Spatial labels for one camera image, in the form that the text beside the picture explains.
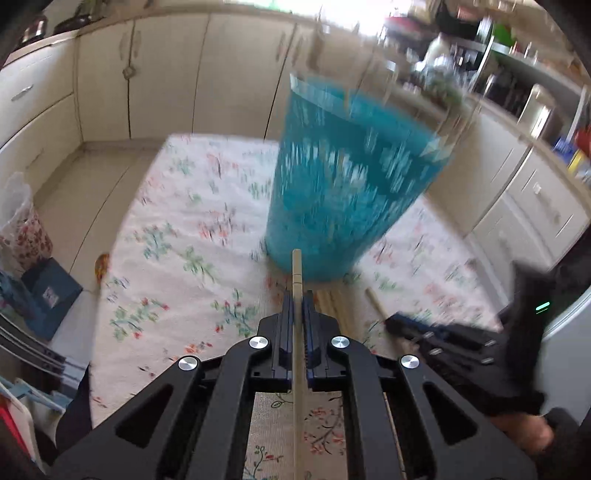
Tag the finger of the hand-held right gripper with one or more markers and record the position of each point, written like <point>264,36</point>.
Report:
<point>415,325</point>
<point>461,357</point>

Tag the cabinet door padlock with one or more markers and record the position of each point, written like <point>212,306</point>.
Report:
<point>128,71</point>

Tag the yellow patterned slipper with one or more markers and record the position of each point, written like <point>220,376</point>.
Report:
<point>101,267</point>

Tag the white appliance side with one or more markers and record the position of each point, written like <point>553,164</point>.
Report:
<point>570,360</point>

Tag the blue cardboard box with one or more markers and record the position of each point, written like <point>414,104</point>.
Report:
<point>51,295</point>

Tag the cream panelled drawer cabinet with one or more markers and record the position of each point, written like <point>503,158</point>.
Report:
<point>521,194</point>

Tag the floral plastic bag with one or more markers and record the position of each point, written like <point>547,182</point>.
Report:
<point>23,221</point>

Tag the blue packet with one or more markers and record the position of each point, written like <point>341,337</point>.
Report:
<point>563,145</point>

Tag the white and blue shelf rack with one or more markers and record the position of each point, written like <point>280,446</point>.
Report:
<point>27,397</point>

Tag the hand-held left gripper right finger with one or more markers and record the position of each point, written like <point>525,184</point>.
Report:
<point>311,332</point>

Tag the person's right hand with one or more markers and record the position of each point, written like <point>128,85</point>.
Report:
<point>526,434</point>

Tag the single wooden chopstick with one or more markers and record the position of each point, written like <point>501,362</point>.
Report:
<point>298,277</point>
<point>376,302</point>

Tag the bundle of wooden chopsticks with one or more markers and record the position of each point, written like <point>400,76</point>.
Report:
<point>337,302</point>

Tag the white electric water boiler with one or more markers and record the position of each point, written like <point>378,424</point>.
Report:
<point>538,110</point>

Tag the cream stove drawer cabinet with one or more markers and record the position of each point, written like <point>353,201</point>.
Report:
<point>37,101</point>

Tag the grey sliding door frame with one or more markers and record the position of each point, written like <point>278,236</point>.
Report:
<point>37,350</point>

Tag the cream sink base cabinet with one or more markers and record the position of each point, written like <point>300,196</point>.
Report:
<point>207,78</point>

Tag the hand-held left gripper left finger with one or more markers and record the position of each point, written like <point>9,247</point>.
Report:
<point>287,332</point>

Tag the white countertop shelf rack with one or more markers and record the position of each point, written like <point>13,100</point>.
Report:
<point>545,69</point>

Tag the turquoise perforated plastic basket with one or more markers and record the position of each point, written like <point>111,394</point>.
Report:
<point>341,194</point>

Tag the plastic bag of vegetables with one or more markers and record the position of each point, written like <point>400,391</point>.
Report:
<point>441,76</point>

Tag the floral tablecloth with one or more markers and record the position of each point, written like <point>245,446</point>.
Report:
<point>184,230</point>

